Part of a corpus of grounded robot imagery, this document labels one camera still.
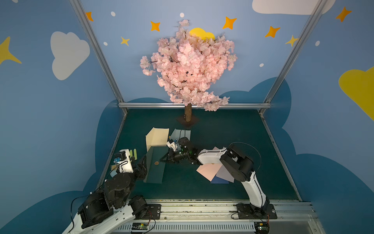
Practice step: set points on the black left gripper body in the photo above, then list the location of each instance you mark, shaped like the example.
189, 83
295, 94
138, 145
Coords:
141, 166

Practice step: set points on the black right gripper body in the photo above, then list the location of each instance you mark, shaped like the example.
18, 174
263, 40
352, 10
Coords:
174, 155

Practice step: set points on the dark green envelope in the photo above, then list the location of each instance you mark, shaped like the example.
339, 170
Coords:
154, 166

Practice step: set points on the light teal envelope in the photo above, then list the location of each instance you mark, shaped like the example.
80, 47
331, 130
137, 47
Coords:
178, 134

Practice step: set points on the cream yellow envelope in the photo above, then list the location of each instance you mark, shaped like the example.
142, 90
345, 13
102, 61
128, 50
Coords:
157, 137

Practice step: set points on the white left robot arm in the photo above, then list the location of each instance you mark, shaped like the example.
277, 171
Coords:
109, 207

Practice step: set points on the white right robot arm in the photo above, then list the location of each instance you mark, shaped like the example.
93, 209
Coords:
238, 165

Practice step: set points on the pink envelope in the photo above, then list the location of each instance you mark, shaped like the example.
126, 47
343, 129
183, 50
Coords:
209, 170

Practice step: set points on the dark blue envelope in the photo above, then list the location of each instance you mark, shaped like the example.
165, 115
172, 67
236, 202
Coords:
218, 180

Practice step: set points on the lavender envelope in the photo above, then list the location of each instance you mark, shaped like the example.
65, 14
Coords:
224, 174

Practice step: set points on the pink blossom artificial tree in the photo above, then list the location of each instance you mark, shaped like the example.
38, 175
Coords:
188, 64

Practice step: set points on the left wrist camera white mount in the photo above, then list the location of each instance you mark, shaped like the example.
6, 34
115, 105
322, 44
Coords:
123, 161

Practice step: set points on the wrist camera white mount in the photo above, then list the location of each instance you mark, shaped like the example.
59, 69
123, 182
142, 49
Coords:
172, 145
123, 161

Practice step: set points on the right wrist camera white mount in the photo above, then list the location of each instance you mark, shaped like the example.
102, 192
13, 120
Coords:
172, 145

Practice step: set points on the green garden fork wooden handle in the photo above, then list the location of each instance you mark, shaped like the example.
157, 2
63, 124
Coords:
133, 154

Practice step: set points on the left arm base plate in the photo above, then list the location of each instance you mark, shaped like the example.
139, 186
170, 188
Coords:
153, 211

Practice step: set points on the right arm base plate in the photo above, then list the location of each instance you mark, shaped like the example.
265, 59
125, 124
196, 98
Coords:
249, 211

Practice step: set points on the aluminium rail front frame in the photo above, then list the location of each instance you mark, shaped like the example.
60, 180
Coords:
221, 212

